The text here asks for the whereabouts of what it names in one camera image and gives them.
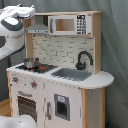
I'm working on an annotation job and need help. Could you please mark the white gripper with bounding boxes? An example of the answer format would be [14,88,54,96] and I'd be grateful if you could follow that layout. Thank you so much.
[0,4,36,19]

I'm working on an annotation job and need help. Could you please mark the white toy microwave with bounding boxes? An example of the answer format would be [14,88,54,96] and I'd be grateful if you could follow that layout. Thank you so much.
[48,14,92,35]

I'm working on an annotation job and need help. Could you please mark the red oven knob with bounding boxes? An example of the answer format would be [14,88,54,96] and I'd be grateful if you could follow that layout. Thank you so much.
[12,77,18,83]
[31,81,37,88]

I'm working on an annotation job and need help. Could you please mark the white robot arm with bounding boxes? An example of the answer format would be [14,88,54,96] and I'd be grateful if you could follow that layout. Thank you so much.
[0,4,37,128]

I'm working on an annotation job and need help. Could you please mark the wooden toy kitchen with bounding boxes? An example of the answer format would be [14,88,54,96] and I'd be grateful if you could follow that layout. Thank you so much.
[7,11,114,128]

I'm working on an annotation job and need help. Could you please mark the grey range hood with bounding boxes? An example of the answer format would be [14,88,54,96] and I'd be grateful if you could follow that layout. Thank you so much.
[25,16,48,34]

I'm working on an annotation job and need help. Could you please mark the silver toy pot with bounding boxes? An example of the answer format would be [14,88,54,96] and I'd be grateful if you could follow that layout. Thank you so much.
[24,58,39,69]

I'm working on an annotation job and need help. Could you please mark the black toy stovetop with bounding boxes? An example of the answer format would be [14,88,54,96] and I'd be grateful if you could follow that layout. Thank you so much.
[18,64,55,74]

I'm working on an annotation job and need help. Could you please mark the grey toy sink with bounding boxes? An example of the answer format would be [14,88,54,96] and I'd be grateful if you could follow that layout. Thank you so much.
[52,68,92,81]

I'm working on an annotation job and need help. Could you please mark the black toy faucet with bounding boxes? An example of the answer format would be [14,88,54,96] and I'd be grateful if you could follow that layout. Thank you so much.
[75,51,93,70]

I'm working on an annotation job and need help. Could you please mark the toy oven door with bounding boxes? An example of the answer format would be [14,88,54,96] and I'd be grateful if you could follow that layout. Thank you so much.
[18,96,37,120]

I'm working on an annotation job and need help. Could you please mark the grey ice dispenser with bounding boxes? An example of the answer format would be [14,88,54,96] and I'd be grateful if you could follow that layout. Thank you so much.
[54,94,70,120]

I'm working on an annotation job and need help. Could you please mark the grey fridge door handle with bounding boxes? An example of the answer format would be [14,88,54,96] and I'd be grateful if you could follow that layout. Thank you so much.
[47,102,51,120]

